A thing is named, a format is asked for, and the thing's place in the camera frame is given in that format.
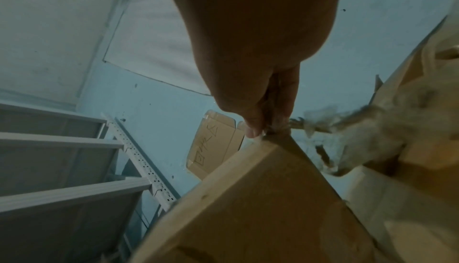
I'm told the person's right hand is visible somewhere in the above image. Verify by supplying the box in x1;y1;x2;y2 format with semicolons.
158;0;346;139

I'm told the clear packing tape strip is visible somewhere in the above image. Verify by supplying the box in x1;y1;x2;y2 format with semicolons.
287;80;459;177

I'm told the brown cardboard box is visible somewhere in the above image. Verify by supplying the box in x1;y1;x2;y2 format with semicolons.
128;131;382;263
343;14;459;263

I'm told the flat cardboard sheet with scribble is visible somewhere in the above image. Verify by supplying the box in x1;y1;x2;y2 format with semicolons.
185;109;247;182

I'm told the white cloth sheet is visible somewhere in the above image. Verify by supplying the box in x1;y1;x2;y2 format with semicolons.
101;0;213;98

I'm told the white metal shelf rack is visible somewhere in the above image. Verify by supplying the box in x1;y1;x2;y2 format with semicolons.
0;99;181;263

